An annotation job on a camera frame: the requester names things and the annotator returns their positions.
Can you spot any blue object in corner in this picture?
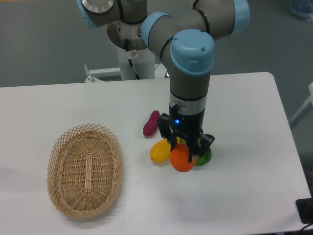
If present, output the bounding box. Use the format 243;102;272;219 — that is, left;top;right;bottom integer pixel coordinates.
289;0;313;22

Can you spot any woven wicker basket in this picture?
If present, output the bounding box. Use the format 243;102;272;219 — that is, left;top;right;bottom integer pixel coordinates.
47;124;123;219

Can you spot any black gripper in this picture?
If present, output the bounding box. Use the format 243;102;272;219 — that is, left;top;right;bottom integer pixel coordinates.
157;104;215;163

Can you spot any green toy bok choy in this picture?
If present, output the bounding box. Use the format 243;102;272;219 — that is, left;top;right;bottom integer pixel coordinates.
193;139;212;166

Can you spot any yellow toy mango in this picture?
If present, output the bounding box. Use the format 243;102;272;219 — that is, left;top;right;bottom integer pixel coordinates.
150;139;171;164

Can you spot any purple toy sweet potato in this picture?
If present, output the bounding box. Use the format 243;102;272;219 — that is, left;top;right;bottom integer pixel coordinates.
143;110;160;137

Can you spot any black device at table edge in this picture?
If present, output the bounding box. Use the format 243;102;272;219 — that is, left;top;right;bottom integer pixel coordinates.
295;198;313;224

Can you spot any white metal base frame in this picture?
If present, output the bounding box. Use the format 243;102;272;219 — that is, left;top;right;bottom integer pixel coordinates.
84;64;170;83

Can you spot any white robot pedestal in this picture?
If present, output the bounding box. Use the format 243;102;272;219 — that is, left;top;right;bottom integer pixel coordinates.
107;19;156;81

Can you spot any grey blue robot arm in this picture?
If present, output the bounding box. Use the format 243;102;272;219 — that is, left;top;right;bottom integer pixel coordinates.
77;0;250;161

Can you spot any white frame at right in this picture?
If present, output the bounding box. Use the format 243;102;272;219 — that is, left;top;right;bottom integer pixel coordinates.
289;83;313;130

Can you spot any orange toy fruit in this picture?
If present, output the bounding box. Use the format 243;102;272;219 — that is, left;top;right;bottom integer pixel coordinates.
170;142;197;172

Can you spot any black cable on pedestal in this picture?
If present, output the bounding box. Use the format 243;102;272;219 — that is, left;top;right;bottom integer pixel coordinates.
125;38;141;80

